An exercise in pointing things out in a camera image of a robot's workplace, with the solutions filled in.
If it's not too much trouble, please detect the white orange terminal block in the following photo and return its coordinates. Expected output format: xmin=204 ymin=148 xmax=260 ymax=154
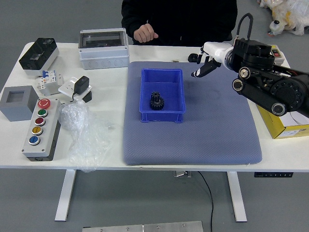
xmin=36 ymin=76 xmax=52 ymax=96

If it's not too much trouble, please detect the grey five-button control station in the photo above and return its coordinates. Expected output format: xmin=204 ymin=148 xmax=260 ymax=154
xmin=21 ymin=98 xmax=61 ymax=162

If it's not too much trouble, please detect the person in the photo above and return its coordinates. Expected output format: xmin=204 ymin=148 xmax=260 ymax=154
xmin=120 ymin=0 xmax=239 ymax=46

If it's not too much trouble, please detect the big black gear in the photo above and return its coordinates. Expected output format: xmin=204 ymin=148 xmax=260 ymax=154
xmin=149 ymin=96 xmax=166 ymax=111

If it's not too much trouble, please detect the grey switch box red button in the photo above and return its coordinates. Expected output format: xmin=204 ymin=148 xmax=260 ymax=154
xmin=270 ymin=44 xmax=283 ymax=65

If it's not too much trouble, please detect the black white enclosure box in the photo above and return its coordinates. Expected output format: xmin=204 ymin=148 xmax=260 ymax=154
xmin=18 ymin=37 xmax=60 ymax=77

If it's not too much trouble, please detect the black table control panel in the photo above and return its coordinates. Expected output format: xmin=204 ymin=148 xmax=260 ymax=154
xmin=254 ymin=172 xmax=294 ymax=178

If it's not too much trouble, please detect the white yellow plush toy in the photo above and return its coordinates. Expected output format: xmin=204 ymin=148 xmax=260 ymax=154
xmin=259 ymin=0 xmax=309 ymax=36

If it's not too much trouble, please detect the grey enclosure with clear lid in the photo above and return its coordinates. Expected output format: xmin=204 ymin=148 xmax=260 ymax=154
xmin=78 ymin=29 xmax=130 ymax=70

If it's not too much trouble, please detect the black power adapter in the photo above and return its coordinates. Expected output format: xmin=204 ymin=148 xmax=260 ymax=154
xmin=71 ymin=75 xmax=90 ymax=102

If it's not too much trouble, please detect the white wall socket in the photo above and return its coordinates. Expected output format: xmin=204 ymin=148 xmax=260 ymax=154
xmin=58 ymin=76 xmax=93 ymax=100

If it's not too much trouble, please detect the blue plastic box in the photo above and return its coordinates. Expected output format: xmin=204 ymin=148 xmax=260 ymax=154
xmin=139 ymin=68 xmax=187 ymax=124

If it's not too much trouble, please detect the white blue circuit breaker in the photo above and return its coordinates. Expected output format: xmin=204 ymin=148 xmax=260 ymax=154
xmin=41 ymin=69 xmax=64 ymax=88

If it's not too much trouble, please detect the person's right hand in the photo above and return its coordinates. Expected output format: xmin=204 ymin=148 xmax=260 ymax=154
xmin=134 ymin=24 xmax=159 ymax=44

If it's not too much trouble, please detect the yellow white cardboard box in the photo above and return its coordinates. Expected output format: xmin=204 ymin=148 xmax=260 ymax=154
xmin=257 ymin=105 xmax=309 ymax=140

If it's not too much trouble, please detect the grey block square recess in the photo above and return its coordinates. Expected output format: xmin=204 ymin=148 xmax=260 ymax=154
xmin=0 ymin=85 xmax=36 ymax=122

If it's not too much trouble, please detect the crumpled clear plastic film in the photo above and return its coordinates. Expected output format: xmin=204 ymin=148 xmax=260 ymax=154
xmin=58 ymin=99 xmax=114 ymax=173

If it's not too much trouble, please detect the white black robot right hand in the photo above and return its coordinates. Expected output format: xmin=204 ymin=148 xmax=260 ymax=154
xmin=190 ymin=42 xmax=231 ymax=78

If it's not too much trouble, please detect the grey-blue padded mat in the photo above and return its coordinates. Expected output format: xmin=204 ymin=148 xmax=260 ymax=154
xmin=122 ymin=60 xmax=263 ymax=166

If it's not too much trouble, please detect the metal base plate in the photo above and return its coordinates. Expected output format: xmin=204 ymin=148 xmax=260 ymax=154
xmin=82 ymin=220 xmax=204 ymax=232

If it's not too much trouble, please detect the white table leg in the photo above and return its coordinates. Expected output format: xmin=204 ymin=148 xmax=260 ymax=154
xmin=54 ymin=169 xmax=77 ymax=222
xmin=226 ymin=171 xmax=248 ymax=222

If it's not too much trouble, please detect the black floor cable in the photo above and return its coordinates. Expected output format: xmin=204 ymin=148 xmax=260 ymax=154
xmin=197 ymin=171 xmax=215 ymax=232

